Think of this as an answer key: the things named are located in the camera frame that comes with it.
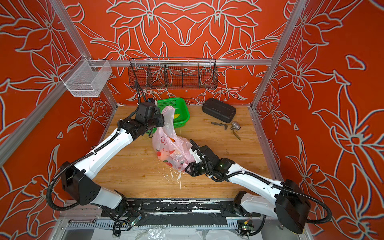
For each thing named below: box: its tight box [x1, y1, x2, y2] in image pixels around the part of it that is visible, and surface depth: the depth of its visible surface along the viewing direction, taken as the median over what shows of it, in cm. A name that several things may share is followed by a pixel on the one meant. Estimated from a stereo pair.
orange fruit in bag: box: [156, 149, 171, 162], surface depth 85 cm
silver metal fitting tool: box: [230, 121, 241, 141], surface depth 105 cm
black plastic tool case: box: [202, 98, 237, 123], surface depth 112 cm
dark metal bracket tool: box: [211, 122, 228, 131], surface depth 109 cm
